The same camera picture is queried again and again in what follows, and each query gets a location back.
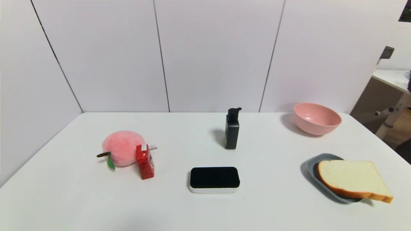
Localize pink bowl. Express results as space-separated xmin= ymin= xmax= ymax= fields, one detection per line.
xmin=293 ymin=102 xmax=342 ymax=136

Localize red milk drink carton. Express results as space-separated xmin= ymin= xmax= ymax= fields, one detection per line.
xmin=135 ymin=144 xmax=158 ymax=180

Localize brown mesh desk panel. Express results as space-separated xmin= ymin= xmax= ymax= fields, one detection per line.
xmin=350 ymin=77 xmax=403 ymax=134

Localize white pegboard panel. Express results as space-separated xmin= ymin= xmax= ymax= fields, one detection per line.
xmin=377 ymin=28 xmax=411 ymax=72

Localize grey oval plate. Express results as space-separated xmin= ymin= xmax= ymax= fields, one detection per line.
xmin=307 ymin=153 xmax=363 ymax=204

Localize white background desk top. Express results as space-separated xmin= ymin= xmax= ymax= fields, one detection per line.
xmin=372 ymin=69 xmax=411 ymax=94

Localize small black box on wall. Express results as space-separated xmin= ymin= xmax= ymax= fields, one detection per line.
xmin=380 ymin=46 xmax=395 ymax=60

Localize toast bread slice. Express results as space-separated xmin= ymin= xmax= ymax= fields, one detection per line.
xmin=317 ymin=160 xmax=393 ymax=204

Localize white desk leg with crank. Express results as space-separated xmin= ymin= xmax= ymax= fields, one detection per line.
xmin=374 ymin=93 xmax=411 ymax=140

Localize black pump dispenser bottle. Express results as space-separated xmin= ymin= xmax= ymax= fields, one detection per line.
xmin=225 ymin=107 xmax=242 ymax=150

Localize black whiteboard eraser white base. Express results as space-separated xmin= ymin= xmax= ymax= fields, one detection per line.
xmin=188 ymin=167 xmax=240 ymax=194

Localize pink plush peach toy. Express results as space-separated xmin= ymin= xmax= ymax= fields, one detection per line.
xmin=97 ymin=130 xmax=149 ymax=170

